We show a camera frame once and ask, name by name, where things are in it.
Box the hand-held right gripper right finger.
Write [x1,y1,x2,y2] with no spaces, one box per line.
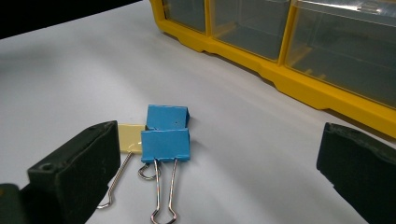
[317,121,396,224]

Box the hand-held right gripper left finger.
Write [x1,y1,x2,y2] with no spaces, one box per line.
[20,120,121,224]

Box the yellow binder clip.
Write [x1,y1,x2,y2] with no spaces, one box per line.
[96,123,148,210]

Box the yellow plastic organizer cabinet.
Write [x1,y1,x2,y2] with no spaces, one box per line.
[148,0,396,139]

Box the set of clear drawers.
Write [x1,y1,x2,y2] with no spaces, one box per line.
[162,0,396,109]

